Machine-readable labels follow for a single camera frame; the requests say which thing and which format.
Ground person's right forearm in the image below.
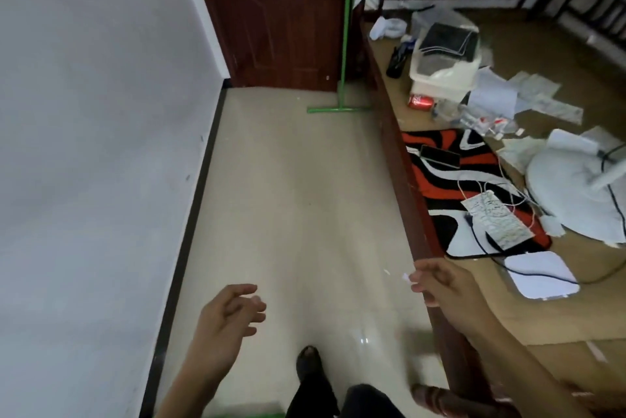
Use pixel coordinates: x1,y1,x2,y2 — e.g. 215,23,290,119
467,317,595,418

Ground black bottle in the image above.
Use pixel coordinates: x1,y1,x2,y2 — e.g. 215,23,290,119
386,40,415,79

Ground white crumpled cloth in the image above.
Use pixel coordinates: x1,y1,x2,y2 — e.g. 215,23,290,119
369,17,408,41

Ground white fan base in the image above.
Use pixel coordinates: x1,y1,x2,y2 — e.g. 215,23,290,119
525,128,626,245

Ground black smartphone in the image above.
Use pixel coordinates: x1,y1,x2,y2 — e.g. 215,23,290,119
419,144,462,170

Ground white plastic container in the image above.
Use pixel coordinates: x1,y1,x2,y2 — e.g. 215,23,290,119
408,36,483,104

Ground person's black shoe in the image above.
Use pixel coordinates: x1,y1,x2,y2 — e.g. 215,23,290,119
295,345,324,382

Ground red soda can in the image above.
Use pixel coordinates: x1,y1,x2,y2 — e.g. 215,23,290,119
408,93,436,112

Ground white charging cable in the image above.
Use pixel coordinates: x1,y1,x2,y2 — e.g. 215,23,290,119
457,157,540,220

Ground crumpled white tissue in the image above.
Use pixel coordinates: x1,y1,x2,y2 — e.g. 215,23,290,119
496,135,547,175

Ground person's left forearm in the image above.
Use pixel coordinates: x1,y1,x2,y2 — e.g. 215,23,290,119
156,361,230,418

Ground white paper receipt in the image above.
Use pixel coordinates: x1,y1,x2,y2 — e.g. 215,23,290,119
508,71,561,101
529,94,585,126

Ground brown wooden platform bed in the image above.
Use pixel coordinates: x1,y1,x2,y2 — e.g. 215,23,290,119
359,1,626,418

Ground person's left hand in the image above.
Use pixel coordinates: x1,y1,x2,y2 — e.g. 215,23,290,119
192,284,268,377

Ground green floor squeegee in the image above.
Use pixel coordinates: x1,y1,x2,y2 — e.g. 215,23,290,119
306,0,371,114

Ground white paper sheet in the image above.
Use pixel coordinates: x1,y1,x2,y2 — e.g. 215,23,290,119
466,67,520,121

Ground black pouch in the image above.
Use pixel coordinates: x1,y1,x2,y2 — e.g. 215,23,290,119
419,22,480,62

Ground red black white rug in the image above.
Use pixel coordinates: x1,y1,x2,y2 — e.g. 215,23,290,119
400,127,554,260

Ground clear plastic bag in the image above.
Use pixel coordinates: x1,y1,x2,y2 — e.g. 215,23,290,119
410,6,478,36

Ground person's right hand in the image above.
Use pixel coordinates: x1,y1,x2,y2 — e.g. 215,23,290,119
409,258,492,335

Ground person's black trousers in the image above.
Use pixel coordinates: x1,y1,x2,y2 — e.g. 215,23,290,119
286,373,407,418

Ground black power cable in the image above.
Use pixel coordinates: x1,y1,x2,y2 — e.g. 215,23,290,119
464,143,626,286

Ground dark red wooden door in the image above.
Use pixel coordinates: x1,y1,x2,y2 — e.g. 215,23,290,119
185,0,366,93

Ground white square flat device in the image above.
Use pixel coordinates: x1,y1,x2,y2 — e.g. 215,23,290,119
503,251,582,300

